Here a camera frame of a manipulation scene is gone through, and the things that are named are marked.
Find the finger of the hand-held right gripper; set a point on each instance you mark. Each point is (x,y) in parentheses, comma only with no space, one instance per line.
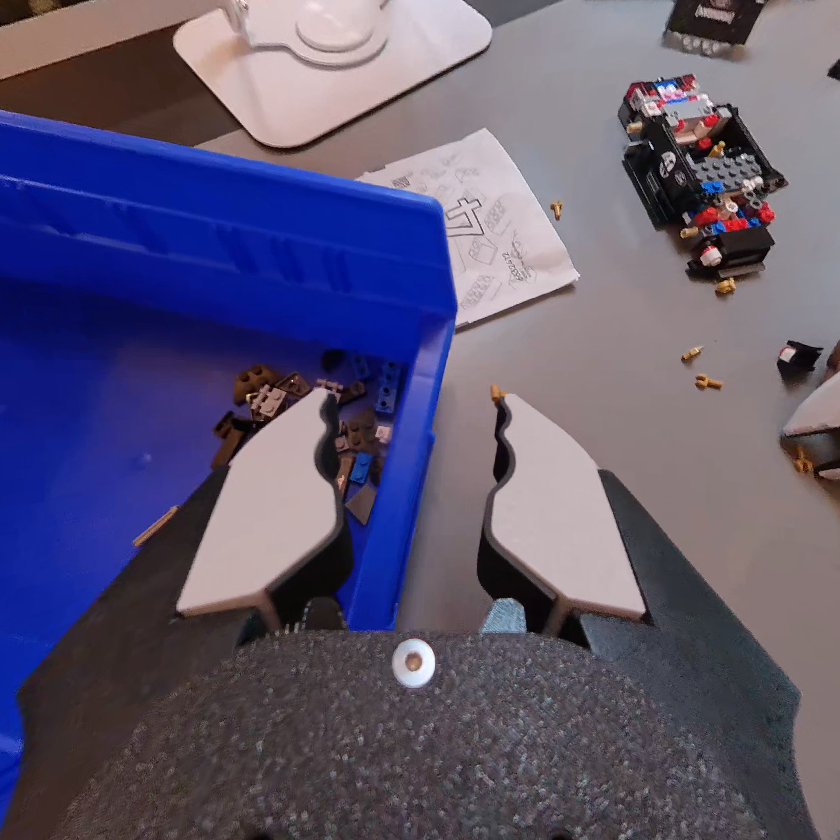
(820,413)
(832,472)

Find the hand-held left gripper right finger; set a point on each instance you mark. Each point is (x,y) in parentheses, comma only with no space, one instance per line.
(558,525)

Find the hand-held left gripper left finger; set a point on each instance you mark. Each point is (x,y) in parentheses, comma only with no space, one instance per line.
(269,518)

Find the pile of lego pieces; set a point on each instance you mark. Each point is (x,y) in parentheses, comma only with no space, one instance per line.
(354,426)

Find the blue plastic parts bin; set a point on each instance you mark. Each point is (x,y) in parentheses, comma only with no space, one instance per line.
(131,295)

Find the black printed lego plate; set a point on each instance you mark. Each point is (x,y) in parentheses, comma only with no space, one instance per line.
(715,19)

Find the tan lego bar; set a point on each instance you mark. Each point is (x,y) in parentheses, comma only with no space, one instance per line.
(155,525)

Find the white numbered paper bag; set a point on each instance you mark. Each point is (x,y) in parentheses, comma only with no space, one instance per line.
(505,229)

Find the black lego car model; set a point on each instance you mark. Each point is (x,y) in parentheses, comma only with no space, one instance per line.
(695,170)

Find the white book stand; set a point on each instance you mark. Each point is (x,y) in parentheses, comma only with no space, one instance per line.
(328,85)

